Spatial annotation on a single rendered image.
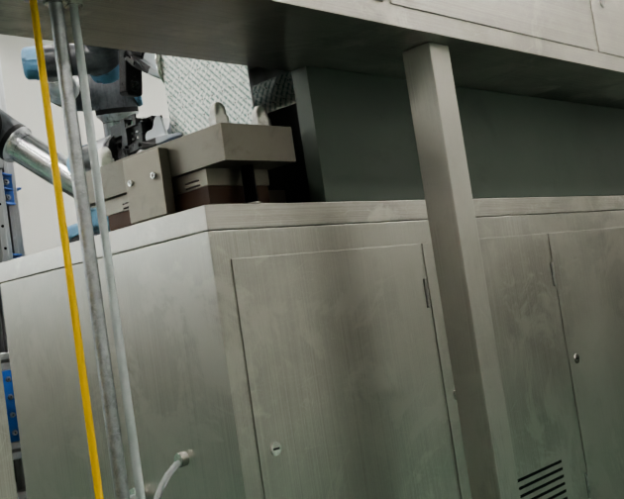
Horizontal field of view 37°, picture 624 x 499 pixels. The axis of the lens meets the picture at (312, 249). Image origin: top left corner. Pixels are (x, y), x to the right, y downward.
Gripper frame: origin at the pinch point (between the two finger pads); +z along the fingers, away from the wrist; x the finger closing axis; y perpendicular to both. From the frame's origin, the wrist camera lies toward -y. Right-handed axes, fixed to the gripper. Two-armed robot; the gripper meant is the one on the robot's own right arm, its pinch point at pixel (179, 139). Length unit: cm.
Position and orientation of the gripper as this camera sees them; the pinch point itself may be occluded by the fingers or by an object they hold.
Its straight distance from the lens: 184.9
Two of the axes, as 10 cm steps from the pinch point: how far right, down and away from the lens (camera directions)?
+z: 7.2, -1.5, -6.8
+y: -1.5, -9.9, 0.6
